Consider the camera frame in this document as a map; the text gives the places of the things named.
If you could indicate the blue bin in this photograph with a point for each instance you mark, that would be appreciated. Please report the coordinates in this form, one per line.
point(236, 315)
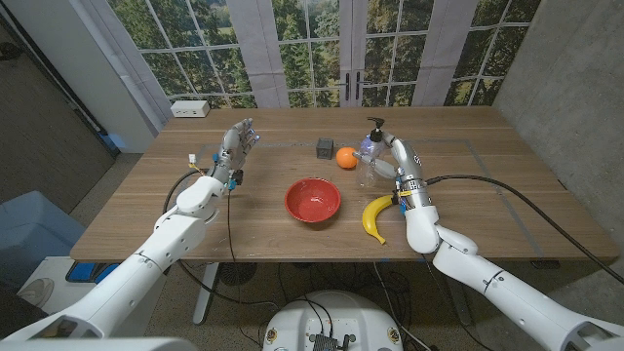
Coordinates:
point(29, 234)

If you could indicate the orange fruit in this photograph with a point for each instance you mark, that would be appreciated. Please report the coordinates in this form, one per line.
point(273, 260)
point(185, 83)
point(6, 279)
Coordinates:
point(346, 158)

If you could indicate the printed window forest backdrop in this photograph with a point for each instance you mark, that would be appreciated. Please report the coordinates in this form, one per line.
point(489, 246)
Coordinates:
point(195, 49)

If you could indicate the white power strip box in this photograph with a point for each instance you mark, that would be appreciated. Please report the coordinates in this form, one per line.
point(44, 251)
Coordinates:
point(190, 108)

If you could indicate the table leg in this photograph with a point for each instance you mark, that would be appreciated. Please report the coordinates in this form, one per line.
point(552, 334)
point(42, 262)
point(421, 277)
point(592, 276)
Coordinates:
point(205, 292)
point(458, 297)

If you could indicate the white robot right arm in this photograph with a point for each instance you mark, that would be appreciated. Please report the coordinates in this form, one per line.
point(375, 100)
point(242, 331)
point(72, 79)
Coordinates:
point(468, 273)

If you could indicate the white robot torso base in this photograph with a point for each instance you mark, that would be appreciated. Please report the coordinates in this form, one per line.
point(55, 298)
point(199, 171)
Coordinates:
point(331, 317)

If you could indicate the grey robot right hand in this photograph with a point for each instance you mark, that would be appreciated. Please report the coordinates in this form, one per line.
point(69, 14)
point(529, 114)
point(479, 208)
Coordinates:
point(409, 163)

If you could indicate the red bowl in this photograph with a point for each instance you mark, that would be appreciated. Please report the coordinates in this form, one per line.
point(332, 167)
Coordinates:
point(312, 202)

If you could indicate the yellow banana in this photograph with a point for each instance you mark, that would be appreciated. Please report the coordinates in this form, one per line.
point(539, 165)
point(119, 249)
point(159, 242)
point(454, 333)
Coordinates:
point(371, 217)

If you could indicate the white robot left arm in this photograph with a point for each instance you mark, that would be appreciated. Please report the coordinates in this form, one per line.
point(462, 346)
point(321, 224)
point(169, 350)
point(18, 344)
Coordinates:
point(146, 258)

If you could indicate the white board with blue shapes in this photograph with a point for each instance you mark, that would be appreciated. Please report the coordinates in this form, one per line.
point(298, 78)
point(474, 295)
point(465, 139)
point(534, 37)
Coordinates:
point(49, 278)

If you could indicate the small white connector plug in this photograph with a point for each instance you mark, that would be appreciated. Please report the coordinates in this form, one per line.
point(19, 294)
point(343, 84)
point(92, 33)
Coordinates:
point(192, 159)

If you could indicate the dark round floor fan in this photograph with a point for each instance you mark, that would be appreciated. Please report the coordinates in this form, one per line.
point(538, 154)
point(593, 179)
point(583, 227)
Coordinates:
point(237, 273)

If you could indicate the grey block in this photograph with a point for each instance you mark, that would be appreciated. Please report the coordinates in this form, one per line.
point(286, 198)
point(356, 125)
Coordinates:
point(324, 148)

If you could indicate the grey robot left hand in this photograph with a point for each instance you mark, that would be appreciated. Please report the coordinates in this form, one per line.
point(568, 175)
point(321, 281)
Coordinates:
point(231, 148)

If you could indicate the clear pump dispenser bottle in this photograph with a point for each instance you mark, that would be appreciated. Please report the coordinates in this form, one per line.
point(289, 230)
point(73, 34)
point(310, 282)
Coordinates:
point(375, 135)

